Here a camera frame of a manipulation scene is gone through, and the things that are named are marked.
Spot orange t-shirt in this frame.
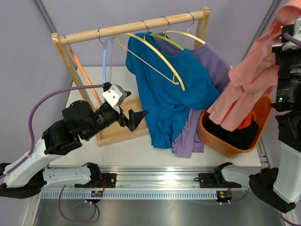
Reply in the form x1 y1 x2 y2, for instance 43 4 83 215
237 111 256 129

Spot black t-shirt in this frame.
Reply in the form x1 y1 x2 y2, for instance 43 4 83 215
203 119 259 150

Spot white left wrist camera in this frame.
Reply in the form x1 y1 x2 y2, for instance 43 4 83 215
102 82 127 114

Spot green plastic hanger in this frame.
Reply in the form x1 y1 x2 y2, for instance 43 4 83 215
149 16 185 50

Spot light blue plastic hanger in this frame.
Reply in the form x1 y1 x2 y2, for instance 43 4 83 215
97 28 113 83

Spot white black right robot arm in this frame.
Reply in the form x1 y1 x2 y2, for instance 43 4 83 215
249 41 301 213

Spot purple t-shirt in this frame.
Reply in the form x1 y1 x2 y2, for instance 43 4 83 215
153 37 230 158

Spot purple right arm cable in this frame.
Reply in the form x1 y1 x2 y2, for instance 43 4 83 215
283 32 301 47

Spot wooden clothes rack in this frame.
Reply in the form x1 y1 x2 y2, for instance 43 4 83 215
51 7 210 147

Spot aluminium mounting rail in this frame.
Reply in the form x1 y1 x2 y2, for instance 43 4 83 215
44 164 261 190

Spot white slotted cable duct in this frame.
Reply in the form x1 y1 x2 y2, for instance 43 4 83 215
41 189 217 200

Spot orange laundry basket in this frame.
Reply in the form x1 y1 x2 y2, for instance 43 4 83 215
198 96 272 158

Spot pink t-shirt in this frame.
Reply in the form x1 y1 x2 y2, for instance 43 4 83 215
207 0 301 131

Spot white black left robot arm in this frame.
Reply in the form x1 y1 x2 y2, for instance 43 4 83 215
0 100 148 199

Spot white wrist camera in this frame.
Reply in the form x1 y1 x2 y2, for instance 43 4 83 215
281 16 301 50
102 82 127 114

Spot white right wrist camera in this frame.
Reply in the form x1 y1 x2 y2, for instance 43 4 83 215
281 16 301 50

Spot blue t-shirt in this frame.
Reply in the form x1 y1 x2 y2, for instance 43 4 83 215
126 37 220 148

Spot cream plastic hanger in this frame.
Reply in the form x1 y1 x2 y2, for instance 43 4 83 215
164 12 206 45

